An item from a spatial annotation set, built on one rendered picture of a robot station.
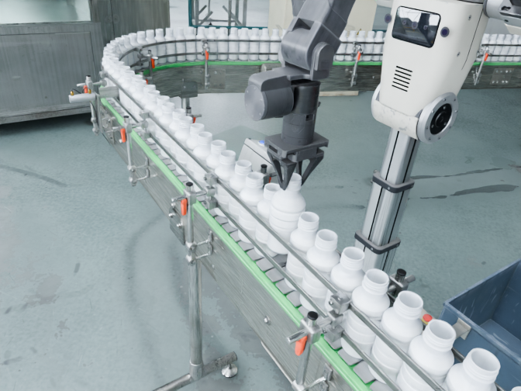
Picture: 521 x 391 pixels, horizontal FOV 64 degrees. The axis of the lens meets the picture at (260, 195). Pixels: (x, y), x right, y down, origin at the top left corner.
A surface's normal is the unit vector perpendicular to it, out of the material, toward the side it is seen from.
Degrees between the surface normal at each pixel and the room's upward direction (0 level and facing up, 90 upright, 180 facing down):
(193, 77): 90
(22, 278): 0
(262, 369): 0
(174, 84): 89
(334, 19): 87
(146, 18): 90
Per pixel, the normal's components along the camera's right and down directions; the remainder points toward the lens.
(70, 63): 0.54, 0.48
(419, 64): -0.84, 0.24
